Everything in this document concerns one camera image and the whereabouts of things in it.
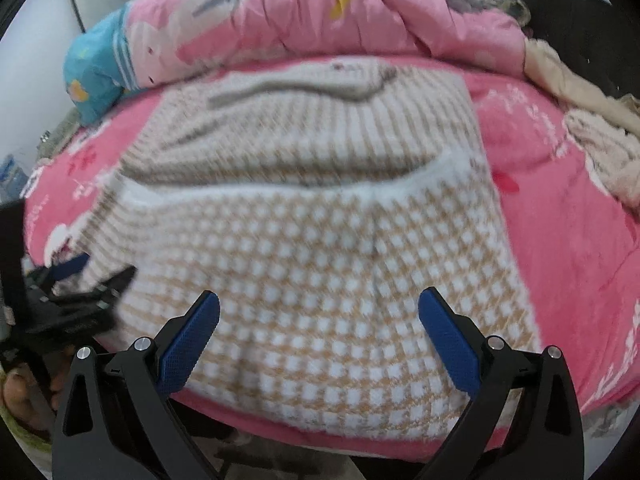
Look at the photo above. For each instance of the person's left hand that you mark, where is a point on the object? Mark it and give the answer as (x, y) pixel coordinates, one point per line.
(20, 395)

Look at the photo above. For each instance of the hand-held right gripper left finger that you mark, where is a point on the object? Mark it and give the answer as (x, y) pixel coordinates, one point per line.
(190, 345)

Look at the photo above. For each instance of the fluffy cream garment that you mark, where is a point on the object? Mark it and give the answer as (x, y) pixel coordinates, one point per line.
(607, 160)

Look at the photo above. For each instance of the grey-green cloth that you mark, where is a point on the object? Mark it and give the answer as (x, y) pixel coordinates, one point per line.
(60, 135)

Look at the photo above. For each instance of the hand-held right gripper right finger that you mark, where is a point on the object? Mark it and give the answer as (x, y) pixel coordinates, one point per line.
(447, 345)

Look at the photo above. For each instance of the pink bed sheet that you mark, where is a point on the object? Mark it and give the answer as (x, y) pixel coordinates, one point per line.
(555, 220)

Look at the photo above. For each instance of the black headboard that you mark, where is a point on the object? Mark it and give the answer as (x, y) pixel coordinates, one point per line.
(570, 15)

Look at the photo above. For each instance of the tan cloth garment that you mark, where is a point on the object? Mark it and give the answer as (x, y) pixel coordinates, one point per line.
(565, 77)

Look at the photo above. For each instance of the beige checked knit sweater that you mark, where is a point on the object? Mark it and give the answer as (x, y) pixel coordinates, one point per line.
(310, 240)

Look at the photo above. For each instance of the blue printed pillow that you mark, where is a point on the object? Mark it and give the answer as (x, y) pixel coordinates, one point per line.
(95, 70)

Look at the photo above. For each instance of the grey patterned garment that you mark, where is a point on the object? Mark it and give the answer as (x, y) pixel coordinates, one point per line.
(480, 2)

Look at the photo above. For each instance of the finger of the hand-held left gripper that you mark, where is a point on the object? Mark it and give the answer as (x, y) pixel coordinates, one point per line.
(70, 266)
(107, 285)

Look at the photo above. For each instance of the pink printed quilt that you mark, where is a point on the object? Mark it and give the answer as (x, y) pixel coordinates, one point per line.
(310, 15)

